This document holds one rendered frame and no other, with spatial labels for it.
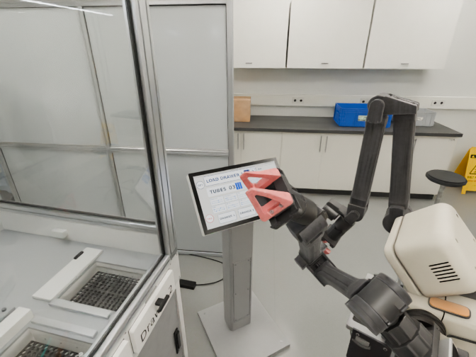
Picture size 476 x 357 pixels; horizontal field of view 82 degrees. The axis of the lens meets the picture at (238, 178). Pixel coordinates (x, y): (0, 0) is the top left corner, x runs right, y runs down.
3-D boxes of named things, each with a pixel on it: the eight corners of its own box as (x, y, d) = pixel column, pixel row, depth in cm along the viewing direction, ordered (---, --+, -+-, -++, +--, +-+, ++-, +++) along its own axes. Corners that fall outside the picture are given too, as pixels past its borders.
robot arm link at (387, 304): (399, 311, 62) (382, 328, 61) (367, 275, 63) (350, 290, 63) (426, 324, 53) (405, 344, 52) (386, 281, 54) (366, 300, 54)
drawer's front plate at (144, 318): (175, 288, 118) (173, 269, 114) (138, 354, 93) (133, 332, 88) (171, 287, 119) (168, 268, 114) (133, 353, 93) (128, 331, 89)
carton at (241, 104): (251, 117, 386) (251, 95, 375) (249, 122, 358) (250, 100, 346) (222, 116, 391) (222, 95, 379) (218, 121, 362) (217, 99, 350)
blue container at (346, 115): (378, 120, 367) (382, 103, 358) (390, 128, 330) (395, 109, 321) (331, 119, 373) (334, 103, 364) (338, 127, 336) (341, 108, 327)
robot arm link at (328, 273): (339, 268, 98) (318, 287, 97) (313, 238, 100) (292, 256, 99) (421, 307, 54) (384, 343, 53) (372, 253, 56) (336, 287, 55)
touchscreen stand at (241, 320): (289, 347, 179) (305, 213, 136) (226, 381, 160) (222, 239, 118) (251, 292, 219) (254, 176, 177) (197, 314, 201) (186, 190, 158)
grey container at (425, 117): (421, 121, 364) (425, 108, 357) (433, 127, 336) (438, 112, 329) (389, 120, 368) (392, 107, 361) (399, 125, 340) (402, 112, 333)
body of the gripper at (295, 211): (251, 184, 55) (273, 195, 60) (268, 229, 49) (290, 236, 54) (277, 165, 52) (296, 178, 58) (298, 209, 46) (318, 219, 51)
